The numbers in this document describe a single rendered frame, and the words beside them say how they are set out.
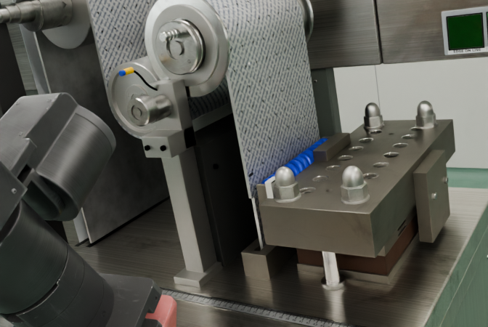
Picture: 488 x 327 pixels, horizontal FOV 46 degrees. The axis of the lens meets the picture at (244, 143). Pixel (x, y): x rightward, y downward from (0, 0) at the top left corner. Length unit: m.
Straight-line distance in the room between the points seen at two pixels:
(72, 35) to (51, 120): 0.63
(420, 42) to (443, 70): 2.47
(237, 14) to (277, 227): 0.30
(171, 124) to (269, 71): 0.17
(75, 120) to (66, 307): 0.12
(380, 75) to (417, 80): 0.22
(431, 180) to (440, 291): 0.17
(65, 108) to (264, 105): 0.52
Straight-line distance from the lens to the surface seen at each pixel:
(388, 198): 0.77
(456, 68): 3.47
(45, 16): 0.95
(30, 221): 0.35
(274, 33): 0.91
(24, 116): 0.38
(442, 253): 0.89
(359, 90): 3.67
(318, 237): 0.77
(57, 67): 1.08
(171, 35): 0.79
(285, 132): 0.92
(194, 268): 0.91
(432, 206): 0.89
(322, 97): 1.12
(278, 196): 0.79
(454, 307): 0.88
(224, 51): 0.79
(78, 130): 0.38
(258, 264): 0.87
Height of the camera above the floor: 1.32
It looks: 16 degrees down
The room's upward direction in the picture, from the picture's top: 10 degrees counter-clockwise
